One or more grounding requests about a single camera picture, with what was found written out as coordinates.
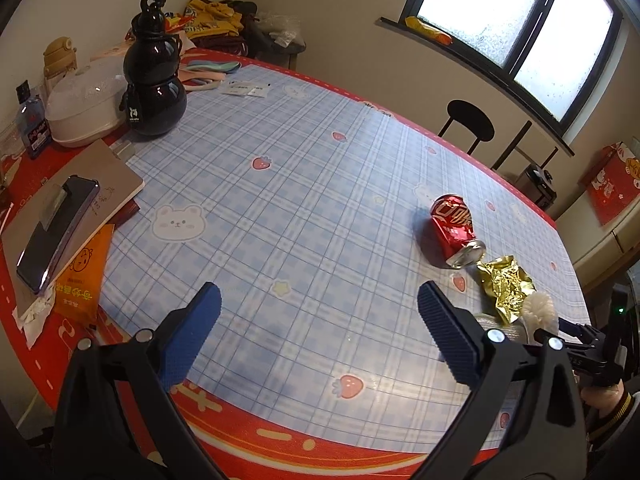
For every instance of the pink cloth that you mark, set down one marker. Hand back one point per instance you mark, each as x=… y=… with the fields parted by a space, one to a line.
x=200 y=81

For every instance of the white lidded plastic container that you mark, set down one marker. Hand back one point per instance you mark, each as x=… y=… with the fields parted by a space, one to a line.
x=80 y=110

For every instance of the yellow clothing pile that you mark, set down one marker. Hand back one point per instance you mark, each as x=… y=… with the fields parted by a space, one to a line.
x=205 y=17

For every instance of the grey stool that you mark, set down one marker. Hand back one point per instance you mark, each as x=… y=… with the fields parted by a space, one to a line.
x=280 y=52

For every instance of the white tissue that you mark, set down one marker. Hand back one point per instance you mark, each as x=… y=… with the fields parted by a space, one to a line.
x=540 y=310

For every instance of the cream refrigerator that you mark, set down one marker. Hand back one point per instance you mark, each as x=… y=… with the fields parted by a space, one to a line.
x=600 y=245

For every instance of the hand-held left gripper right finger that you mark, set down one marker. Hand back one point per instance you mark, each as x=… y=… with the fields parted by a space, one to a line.
x=450 y=340

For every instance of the blue plaid table cover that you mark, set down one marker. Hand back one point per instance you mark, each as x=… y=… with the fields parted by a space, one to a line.
x=300 y=185

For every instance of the blue cloth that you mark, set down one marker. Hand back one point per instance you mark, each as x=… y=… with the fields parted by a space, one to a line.
x=215 y=66

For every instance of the white sachet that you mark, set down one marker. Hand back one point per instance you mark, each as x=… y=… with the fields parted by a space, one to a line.
x=259 y=91
x=235 y=88

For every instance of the red cartoon box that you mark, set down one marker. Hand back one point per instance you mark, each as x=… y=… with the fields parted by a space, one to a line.
x=615 y=190

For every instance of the clear plastic piece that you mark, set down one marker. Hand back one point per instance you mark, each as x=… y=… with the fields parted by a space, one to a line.
x=505 y=330

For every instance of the black gourd-shaped bottle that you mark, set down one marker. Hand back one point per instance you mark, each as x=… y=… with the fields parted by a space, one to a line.
x=155 y=105

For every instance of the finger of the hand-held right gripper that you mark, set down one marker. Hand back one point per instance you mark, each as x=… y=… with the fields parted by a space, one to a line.
x=580 y=329

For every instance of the white paper scrap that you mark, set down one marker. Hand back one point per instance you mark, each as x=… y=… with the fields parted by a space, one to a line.
x=32 y=320

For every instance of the yellow snack packet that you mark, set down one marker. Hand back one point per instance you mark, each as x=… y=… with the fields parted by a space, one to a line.
x=427 y=30

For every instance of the black framed window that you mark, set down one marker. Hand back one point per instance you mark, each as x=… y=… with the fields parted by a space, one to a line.
x=500 y=10

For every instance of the dark smartphone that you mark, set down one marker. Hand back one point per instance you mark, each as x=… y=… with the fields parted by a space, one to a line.
x=55 y=240

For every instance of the colourful snack packet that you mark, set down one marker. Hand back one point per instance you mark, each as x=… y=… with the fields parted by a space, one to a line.
x=177 y=21

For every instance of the person's right hand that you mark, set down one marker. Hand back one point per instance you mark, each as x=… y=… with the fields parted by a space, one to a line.
x=602 y=400

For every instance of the black windowsill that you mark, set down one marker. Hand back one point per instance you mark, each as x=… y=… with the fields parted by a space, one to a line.
x=475 y=77

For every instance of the beige water bottle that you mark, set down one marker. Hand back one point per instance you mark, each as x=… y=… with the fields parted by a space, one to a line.
x=59 y=57

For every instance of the orange packet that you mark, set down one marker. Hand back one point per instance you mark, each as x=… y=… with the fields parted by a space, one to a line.
x=80 y=285

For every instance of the small grey box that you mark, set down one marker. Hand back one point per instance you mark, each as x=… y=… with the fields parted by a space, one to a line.
x=122 y=151

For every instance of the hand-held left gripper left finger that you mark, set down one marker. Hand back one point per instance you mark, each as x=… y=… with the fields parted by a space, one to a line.
x=195 y=340

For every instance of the gold foil wrapper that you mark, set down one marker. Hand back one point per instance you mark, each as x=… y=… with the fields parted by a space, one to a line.
x=505 y=285

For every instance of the black round-back chair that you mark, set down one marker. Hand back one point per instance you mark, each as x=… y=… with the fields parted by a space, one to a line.
x=467 y=117

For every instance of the tan notebook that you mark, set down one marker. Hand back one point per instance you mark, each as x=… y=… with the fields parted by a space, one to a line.
x=107 y=180

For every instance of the crumpled clear plastic bag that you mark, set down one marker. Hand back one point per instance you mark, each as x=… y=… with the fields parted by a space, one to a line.
x=280 y=27

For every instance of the clear glass cup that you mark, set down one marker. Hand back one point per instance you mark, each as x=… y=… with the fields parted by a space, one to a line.
x=10 y=140

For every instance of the person's right forearm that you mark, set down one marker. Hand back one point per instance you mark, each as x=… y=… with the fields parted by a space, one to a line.
x=617 y=425

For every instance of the red soda can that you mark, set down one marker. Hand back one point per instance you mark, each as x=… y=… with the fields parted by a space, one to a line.
x=452 y=225

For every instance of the blue liquid bottle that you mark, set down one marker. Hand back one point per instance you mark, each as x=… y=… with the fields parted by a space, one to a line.
x=34 y=130

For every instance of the red book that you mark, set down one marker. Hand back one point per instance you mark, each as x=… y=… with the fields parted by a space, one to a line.
x=126 y=212

